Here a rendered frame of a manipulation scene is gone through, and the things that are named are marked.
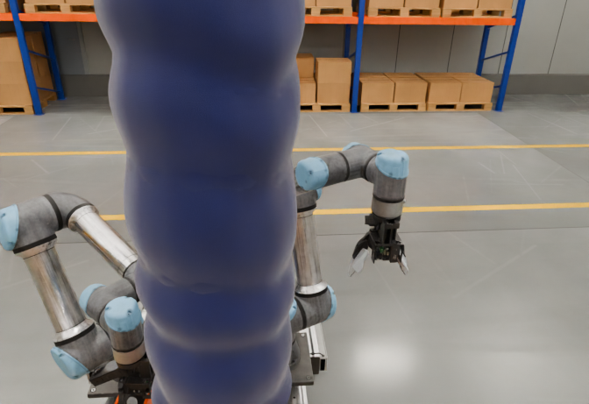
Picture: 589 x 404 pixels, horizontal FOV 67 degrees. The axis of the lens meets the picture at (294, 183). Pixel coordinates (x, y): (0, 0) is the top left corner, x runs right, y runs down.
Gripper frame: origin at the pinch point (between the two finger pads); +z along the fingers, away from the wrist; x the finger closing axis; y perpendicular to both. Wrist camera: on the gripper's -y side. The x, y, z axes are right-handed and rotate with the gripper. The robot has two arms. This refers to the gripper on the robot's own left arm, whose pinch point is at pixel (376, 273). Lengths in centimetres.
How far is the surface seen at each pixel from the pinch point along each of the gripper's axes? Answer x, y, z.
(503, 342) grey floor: 133, -120, 152
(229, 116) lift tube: -34, 50, -59
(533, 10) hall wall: 520, -808, -11
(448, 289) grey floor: 117, -177, 152
